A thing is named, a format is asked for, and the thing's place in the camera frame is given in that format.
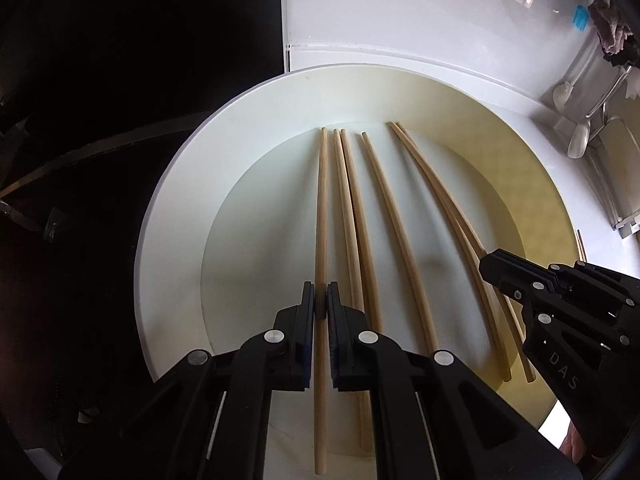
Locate white dish brush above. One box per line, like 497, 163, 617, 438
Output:
552, 45, 598, 110

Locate brown hanging rag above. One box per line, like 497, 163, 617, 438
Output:
587, 0, 636, 56

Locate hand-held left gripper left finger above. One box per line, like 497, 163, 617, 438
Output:
60, 281, 317, 480

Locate dark hanging cloth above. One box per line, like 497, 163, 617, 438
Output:
602, 50, 640, 68

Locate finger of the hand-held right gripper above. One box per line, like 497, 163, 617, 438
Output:
479, 255, 640, 457
492, 248, 640, 311

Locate bundle of wooden chopsticks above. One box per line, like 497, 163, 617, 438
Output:
394, 121, 537, 383

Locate person's right hand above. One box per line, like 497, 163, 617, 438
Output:
557, 422, 594, 462

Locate white round basin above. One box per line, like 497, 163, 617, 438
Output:
132, 62, 583, 461

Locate long bamboo chopstick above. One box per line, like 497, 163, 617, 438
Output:
387, 121, 513, 383
312, 127, 330, 477
360, 131, 441, 353
340, 128, 386, 333
332, 128, 375, 455

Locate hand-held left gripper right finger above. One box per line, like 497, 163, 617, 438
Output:
326, 281, 586, 480

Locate steel tube rack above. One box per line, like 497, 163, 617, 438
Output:
597, 115, 640, 238

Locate steel spatula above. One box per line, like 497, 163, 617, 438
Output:
567, 67, 631, 160

